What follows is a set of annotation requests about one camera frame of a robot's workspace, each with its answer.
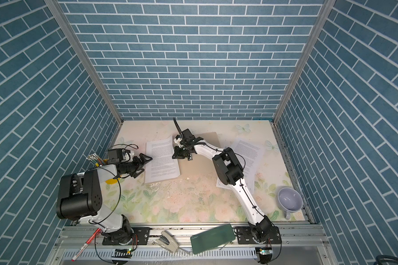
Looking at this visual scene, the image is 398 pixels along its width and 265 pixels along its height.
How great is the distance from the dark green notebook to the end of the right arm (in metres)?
0.38

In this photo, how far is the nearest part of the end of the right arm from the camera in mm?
822

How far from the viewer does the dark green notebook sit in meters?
0.71
